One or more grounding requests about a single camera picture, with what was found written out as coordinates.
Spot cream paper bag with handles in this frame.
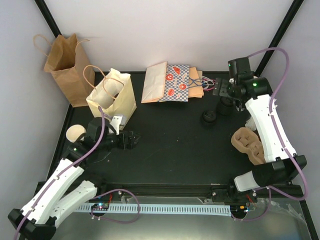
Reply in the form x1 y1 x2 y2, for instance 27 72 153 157
86 68 137 130

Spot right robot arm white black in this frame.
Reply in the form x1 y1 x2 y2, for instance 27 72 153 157
217 57 307 202

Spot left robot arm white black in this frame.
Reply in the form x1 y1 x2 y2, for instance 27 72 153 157
8 116 141 240

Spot tall black lid stack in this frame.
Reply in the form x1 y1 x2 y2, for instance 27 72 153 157
217 96 234 116

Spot stack of white paper cups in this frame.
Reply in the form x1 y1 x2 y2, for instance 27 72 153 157
233 99 246 113

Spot brown flat paper bag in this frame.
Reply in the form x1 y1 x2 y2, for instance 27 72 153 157
188 67 204 98

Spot glass of wrapped stirrers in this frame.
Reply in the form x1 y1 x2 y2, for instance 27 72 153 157
244 116 257 131

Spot blue checkered paper bag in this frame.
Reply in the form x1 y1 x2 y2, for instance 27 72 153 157
158 64 190 102

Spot white flat paper bag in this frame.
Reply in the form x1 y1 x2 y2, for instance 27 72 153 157
141 61 167 104

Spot left stack of paper cups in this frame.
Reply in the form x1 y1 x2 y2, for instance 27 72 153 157
65 124 86 143

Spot small circuit board with LEDs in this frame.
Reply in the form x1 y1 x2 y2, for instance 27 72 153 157
91 202 109 211

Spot standing brown paper bag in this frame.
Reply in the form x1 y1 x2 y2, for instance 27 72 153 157
33 33 95 108

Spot coloured bag handle cords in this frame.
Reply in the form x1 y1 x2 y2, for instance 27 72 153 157
188 74 218 91

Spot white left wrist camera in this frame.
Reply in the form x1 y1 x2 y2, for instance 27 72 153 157
108 115 126 135

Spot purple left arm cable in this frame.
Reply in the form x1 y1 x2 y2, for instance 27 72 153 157
12 105 118 240

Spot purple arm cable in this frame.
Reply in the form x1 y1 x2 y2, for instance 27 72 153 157
247 46 310 223
12 105 118 240

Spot purple cable loop at front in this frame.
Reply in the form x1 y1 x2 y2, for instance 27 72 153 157
89 188 141 223

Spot light blue slotted cable duct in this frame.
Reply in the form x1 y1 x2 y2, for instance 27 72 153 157
75 202 231 217

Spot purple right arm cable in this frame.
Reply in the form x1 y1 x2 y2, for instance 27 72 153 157
247 46 310 223

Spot black right frame post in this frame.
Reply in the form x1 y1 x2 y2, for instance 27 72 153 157
255 0 304 77

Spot black frame post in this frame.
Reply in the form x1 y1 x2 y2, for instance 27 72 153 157
34 0 62 38
255 0 304 77

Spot black left frame post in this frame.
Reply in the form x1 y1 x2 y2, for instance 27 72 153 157
34 0 62 38

